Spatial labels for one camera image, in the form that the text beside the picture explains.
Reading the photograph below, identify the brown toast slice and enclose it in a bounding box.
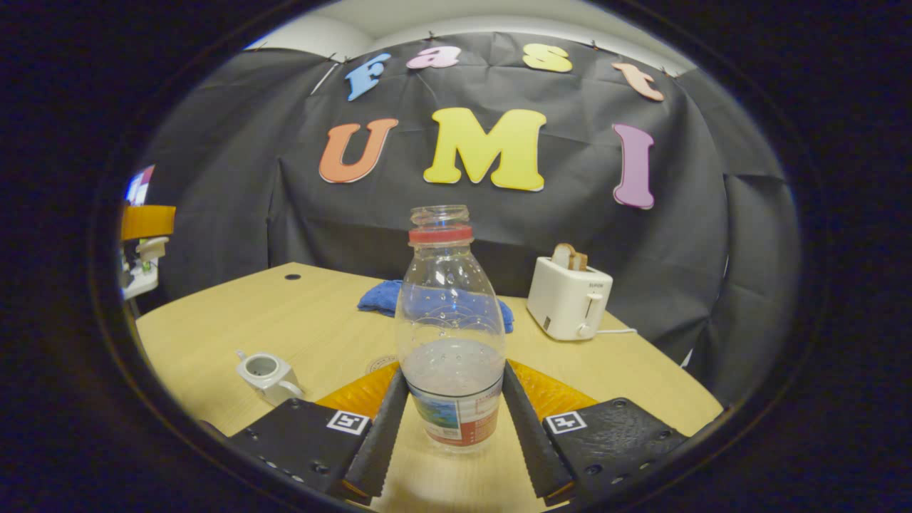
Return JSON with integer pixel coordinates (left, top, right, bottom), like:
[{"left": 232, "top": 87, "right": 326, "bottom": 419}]
[{"left": 552, "top": 243, "right": 589, "bottom": 272}]

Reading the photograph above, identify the white desk device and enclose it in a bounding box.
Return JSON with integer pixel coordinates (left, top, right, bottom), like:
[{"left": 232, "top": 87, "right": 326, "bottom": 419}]
[{"left": 120, "top": 265, "right": 160, "bottom": 301}]

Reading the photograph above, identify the black backdrop cloth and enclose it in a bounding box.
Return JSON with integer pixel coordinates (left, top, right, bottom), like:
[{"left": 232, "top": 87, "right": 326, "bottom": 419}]
[{"left": 139, "top": 32, "right": 800, "bottom": 408}]

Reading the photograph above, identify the computer monitor screen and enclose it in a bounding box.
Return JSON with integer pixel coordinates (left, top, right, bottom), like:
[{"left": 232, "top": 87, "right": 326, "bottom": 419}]
[{"left": 125, "top": 165, "right": 156, "bottom": 207}]

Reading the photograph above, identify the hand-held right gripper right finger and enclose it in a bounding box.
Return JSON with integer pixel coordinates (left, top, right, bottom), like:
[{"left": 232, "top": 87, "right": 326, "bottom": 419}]
[{"left": 501, "top": 358, "right": 690, "bottom": 508}]

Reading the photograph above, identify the blue towel cloth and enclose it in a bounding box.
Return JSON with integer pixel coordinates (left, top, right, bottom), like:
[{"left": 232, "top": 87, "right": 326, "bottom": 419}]
[{"left": 357, "top": 279, "right": 515, "bottom": 334}]

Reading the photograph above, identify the clear plastic water bottle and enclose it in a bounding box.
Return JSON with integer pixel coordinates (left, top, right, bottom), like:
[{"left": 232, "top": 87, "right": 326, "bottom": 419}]
[{"left": 395, "top": 204, "right": 507, "bottom": 454}]

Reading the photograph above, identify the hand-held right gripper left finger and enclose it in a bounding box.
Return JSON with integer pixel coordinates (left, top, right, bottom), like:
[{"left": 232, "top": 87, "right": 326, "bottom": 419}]
[{"left": 227, "top": 360, "right": 412, "bottom": 505}]

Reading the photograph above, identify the white floral teacup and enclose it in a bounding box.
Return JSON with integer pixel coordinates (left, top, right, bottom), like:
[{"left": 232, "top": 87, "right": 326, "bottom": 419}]
[{"left": 235, "top": 348, "right": 306, "bottom": 407}]

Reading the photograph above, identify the white toaster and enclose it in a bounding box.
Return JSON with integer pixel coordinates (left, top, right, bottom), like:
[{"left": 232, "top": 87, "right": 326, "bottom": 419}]
[{"left": 527, "top": 256, "right": 614, "bottom": 342}]

